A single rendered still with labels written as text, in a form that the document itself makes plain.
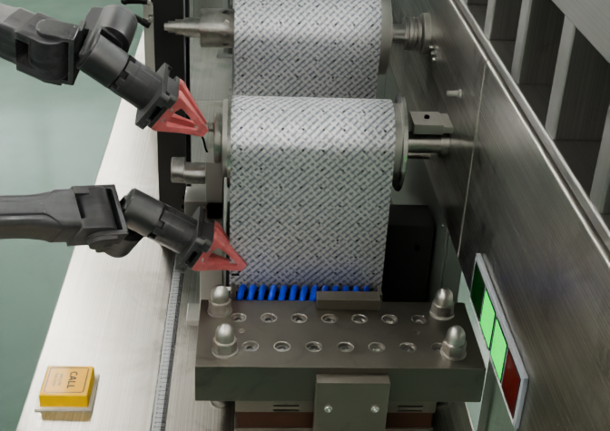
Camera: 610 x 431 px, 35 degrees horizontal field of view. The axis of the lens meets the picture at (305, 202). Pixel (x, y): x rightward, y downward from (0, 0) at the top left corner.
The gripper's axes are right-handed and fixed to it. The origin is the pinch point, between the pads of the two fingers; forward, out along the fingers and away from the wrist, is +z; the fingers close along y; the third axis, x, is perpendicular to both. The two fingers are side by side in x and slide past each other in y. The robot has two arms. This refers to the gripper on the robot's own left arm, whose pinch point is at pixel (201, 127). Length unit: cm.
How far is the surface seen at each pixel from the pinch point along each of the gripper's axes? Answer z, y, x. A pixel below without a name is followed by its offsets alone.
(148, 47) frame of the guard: 8, -95, -33
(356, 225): 25.6, 7.5, 4.4
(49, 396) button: 2.9, 20.8, -39.5
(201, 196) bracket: 8.1, -2.2, -10.7
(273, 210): 14.4, 6.8, -1.4
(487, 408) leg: 79, -2, -16
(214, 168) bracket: 6.2, -1.0, -4.8
